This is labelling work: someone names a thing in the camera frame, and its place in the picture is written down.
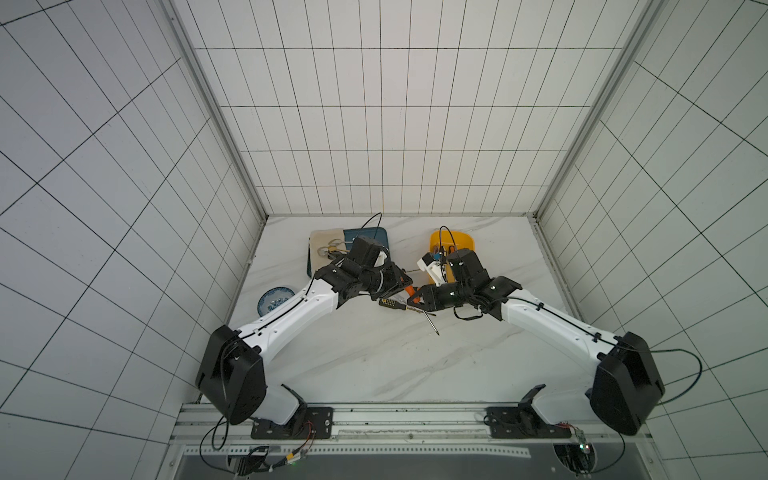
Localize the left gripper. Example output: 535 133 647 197
361 261 413 301

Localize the orange black screwdriver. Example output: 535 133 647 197
405 286 440 335

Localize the black yellow dotted screwdriver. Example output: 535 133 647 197
378 298 436 317

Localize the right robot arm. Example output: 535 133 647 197
408 249 665 436

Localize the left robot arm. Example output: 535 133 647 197
195 236 412 425

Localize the yellow storage box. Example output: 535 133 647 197
429 228 475 282

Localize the teal placemat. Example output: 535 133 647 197
343 227 390 249

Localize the beige cloth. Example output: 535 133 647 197
307 229 349 278

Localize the blue patterned plate far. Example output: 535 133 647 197
257 286 295 317

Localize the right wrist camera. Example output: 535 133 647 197
417 253 447 286

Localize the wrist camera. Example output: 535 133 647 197
417 253 447 286
348 236 387 268

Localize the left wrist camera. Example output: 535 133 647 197
348 236 387 268

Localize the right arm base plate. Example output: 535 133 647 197
483 406 572 440

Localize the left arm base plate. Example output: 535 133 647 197
250 406 334 440

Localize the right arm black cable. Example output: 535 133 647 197
650 349 704 406

